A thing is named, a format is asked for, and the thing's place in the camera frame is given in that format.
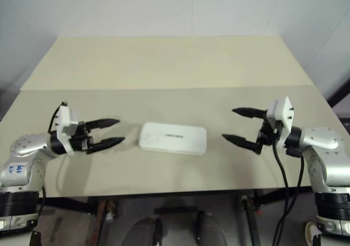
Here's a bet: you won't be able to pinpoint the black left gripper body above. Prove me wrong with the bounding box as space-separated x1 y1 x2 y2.
69 121 96 155

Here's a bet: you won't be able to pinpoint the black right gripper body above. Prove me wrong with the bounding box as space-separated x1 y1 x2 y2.
256 118 285 148

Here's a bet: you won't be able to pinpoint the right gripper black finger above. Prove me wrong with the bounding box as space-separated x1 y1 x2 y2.
231 107 269 119
221 133 265 156

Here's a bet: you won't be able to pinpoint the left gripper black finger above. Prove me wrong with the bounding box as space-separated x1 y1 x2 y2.
90 136 126 153
85 117 121 132

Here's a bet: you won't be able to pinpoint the white hard pencil case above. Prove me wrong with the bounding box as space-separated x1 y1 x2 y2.
138 121 208 156

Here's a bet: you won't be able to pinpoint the black flat crossbar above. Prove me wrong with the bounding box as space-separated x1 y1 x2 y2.
154 206 199 214

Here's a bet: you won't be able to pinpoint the dark grey rounded shape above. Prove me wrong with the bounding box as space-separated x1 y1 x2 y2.
128 215 162 246

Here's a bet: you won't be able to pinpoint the white sneaker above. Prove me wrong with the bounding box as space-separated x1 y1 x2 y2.
304 220 322 246

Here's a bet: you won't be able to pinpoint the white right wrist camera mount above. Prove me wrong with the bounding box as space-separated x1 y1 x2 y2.
266 96 295 146

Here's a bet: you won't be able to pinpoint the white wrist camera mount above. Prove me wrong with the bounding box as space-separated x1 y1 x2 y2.
266 96 295 146
53 105 80 156

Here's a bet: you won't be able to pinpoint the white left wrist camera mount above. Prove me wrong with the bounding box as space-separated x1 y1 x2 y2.
53 105 80 156

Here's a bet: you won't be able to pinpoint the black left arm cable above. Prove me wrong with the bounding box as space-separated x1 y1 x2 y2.
49 101 68 134

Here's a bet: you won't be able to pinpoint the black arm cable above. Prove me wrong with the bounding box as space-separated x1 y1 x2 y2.
49 101 68 134
272 128 306 246

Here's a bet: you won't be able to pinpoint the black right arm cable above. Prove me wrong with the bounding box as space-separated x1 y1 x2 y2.
272 128 306 246

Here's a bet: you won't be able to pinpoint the black metal table frame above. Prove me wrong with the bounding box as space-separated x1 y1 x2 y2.
40 188 318 246

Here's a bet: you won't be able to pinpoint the black upright bracket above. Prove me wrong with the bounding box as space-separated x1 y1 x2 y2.
30 229 42 246

